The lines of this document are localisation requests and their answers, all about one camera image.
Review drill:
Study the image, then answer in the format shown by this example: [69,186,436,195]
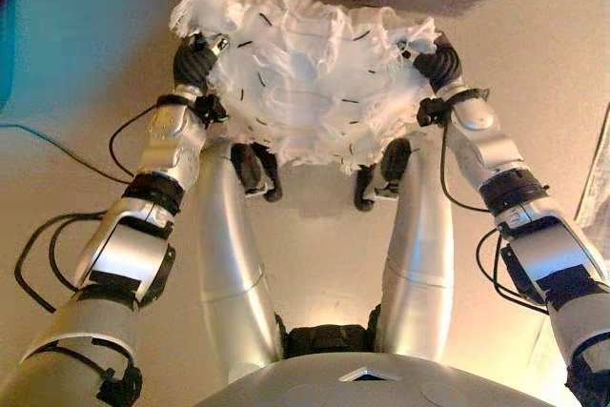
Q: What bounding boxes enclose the white fringed cushion black stitches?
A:
[169,0,442,175]

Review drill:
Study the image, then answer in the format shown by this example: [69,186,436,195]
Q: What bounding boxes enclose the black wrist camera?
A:
[193,92,230,129]
[416,95,449,129]

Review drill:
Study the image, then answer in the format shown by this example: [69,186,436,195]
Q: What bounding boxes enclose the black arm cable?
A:
[438,124,552,316]
[12,100,167,315]

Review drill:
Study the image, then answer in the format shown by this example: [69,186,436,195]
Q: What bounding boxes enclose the white grey striped rug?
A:
[573,101,610,239]

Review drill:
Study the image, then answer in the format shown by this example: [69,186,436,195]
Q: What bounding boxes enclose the robot left hand black silver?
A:
[173,32,231,94]

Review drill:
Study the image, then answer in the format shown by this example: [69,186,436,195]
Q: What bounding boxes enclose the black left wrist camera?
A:
[193,92,230,129]

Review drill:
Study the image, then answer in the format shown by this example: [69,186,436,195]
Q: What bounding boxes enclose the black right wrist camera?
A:
[416,95,449,129]

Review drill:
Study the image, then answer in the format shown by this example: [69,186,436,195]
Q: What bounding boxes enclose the teal blue panel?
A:
[0,0,20,112]

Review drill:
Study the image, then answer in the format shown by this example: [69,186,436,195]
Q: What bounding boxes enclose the robot right hand black silver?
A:
[397,32,464,93]

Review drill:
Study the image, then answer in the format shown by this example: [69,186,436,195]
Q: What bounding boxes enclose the robot left leg silver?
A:
[195,137,283,382]

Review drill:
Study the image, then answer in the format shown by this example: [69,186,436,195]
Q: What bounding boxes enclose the thin dark floor cable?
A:
[0,122,132,186]

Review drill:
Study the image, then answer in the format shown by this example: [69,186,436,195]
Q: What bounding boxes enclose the robot torso silver black waist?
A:
[193,304,571,407]

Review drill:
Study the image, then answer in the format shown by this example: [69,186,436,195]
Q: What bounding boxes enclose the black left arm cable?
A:
[12,100,167,315]

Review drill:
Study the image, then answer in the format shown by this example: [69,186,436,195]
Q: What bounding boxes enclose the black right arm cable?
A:
[438,124,552,316]

